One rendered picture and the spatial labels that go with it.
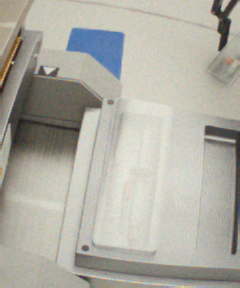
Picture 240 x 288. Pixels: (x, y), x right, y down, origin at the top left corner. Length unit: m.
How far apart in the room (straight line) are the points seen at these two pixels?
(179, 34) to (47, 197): 0.62
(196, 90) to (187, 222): 0.54
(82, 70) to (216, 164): 0.17
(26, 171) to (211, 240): 0.22
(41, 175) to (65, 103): 0.08
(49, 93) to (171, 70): 0.45
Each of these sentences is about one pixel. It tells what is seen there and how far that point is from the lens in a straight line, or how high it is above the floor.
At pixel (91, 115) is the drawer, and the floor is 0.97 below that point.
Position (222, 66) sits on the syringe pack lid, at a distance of 1.10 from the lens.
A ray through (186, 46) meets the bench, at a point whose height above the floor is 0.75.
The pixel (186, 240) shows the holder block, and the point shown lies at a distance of 0.54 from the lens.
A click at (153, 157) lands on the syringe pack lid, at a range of 0.59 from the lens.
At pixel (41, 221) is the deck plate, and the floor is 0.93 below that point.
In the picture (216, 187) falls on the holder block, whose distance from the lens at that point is 0.61.
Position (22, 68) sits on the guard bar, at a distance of 0.59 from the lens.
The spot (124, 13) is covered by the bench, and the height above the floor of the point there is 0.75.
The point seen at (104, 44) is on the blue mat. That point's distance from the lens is 1.13.
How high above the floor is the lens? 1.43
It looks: 44 degrees down
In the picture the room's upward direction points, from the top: 9 degrees clockwise
